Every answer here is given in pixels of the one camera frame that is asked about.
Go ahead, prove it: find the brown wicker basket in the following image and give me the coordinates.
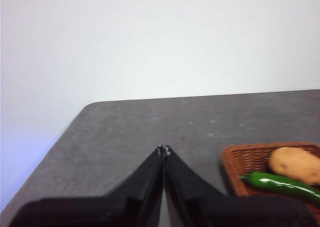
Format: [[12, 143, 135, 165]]
[[221, 141, 320, 213]]

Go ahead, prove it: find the green chili pepper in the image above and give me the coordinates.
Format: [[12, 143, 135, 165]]
[[240, 171, 320, 207]]

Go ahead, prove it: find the yellow-brown potato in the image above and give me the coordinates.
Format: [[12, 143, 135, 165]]
[[268, 146, 320, 186]]

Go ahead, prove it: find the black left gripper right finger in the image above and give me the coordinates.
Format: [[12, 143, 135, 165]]
[[163, 144, 317, 227]]

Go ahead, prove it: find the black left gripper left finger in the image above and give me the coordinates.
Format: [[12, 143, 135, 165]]
[[8, 143, 165, 227]]

